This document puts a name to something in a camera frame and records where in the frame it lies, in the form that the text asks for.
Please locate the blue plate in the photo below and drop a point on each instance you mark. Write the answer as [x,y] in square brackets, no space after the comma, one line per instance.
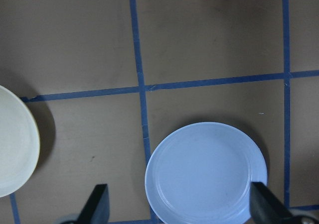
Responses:
[201,174]

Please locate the white plate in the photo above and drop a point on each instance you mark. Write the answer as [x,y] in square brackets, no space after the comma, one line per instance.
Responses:
[19,143]

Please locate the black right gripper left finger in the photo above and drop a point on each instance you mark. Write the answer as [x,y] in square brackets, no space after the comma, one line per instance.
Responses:
[97,208]

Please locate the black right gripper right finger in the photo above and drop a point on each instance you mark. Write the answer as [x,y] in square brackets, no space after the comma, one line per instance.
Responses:
[265,208]

